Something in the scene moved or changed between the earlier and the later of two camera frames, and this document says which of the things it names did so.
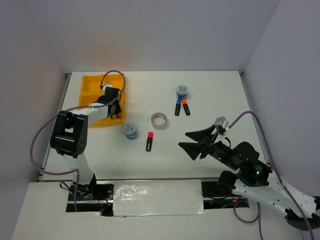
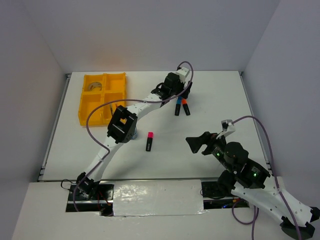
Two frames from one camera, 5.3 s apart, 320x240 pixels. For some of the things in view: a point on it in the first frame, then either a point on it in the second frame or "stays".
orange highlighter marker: [186, 107] stays
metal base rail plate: [128, 198] stays
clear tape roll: [159, 121] to [94, 84]
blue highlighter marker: [178, 105] stays
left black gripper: [118, 108] to [185, 93]
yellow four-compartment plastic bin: [91, 90] stays
